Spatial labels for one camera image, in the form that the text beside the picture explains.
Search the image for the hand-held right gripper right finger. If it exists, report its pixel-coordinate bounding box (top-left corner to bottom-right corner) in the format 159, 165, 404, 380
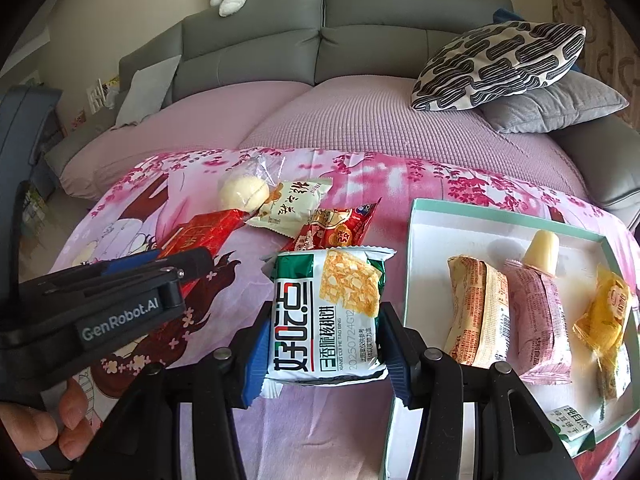
380, 301, 568, 480

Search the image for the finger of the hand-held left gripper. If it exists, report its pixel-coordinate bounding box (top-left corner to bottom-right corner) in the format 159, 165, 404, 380
20, 246, 213, 290
37, 266, 183, 328

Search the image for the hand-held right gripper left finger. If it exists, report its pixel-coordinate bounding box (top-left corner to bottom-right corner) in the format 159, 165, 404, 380
72, 302, 273, 480

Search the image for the green white cracker packet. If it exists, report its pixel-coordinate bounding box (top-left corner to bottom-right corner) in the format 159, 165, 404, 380
262, 246, 396, 400

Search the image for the cream orange bread packet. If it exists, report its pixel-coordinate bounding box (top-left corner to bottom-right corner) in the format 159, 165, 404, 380
444, 254, 511, 370

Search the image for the white box with teal rim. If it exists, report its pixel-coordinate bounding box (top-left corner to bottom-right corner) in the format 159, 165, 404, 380
382, 198, 640, 480

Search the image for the pink bread packet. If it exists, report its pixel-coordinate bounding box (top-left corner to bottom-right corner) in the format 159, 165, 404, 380
502, 257, 573, 386

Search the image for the pale yellow jelly cup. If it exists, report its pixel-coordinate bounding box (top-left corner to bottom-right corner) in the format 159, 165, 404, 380
522, 229, 561, 277

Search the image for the yellow snack packet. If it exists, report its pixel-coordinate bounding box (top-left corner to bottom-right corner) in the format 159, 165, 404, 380
572, 265, 633, 361

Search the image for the person's left hand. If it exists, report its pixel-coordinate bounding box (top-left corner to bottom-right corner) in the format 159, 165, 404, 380
0, 377, 96, 471

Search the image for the red gold patterned packet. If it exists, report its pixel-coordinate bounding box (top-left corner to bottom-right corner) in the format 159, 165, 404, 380
157, 209, 248, 301

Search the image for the round bun in clear wrapper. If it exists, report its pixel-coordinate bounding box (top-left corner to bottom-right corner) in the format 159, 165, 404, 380
219, 155, 286, 213

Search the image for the cream pastry packet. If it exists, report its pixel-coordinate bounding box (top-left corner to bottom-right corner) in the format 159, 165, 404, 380
244, 178, 334, 238

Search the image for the colourful floor clutter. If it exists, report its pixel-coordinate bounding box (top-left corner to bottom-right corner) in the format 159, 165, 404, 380
22, 180, 56, 221

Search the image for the red cartoon snack packet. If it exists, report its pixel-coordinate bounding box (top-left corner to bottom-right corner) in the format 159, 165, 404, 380
282, 197, 383, 256

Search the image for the light grey pillow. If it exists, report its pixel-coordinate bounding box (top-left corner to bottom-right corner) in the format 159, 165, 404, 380
115, 54, 182, 128

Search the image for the small green white packet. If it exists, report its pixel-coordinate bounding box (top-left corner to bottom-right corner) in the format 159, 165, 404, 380
550, 402, 598, 456

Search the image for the pink printed blanket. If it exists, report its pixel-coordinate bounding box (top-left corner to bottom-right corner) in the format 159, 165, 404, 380
42, 147, 640, 480

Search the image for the pink sofa cover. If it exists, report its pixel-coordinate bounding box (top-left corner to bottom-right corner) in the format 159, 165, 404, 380
57, 77, 591, 211

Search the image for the pale green snack packet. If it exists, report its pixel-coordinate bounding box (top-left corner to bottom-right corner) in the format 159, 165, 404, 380
595, 345, 633, 401

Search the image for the grey sofa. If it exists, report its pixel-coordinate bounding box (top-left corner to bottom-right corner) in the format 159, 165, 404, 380
45, 0, 640, 211

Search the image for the black white patterned pillow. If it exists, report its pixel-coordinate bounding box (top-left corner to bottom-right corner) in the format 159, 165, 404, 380
411, 21, 587, 112

